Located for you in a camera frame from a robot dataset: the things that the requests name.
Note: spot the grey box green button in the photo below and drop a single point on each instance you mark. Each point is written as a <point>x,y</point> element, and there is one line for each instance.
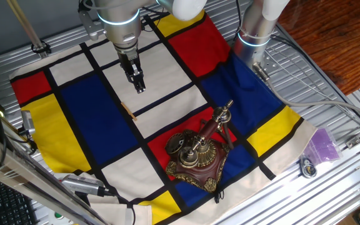
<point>58,216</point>

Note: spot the black keyboard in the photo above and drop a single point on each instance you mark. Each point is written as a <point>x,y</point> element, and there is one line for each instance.
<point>6,203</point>

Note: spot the metal tripod pole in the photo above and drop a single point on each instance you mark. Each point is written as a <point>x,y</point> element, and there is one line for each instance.
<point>27,26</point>

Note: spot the Mondrian pattern tablecloth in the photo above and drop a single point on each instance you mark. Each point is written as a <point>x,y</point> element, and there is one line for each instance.
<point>98,122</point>

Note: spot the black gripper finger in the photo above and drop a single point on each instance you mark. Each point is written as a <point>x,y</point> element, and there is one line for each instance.
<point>140,82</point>
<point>131,78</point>

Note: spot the short wooden stick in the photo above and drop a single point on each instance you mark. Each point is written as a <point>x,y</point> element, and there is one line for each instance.
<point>128,111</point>

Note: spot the aluminium frame bar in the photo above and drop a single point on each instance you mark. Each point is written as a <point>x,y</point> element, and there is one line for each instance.
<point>27,175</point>

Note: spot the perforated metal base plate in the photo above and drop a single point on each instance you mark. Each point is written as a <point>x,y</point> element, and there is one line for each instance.
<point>270,62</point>

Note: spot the antique brown brass rotary phone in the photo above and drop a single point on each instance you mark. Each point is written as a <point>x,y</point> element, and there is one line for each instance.
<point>203,170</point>

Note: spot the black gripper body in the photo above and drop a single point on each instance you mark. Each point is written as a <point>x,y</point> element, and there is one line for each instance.
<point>128,61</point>

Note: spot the grey ribbed depth camera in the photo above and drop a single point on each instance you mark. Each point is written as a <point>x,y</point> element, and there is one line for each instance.
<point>81,184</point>

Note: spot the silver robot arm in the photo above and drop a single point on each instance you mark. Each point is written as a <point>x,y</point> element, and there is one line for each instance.
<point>120,28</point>

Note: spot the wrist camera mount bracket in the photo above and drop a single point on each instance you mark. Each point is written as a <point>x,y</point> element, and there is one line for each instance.
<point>89,26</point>

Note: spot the purple plastic bag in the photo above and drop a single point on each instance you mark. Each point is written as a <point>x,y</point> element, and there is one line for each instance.
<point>322,147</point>

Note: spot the small grey camera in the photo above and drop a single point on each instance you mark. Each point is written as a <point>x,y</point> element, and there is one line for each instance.
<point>27,122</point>

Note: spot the metal corner bracket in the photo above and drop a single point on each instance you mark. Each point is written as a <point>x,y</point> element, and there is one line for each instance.
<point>352,142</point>

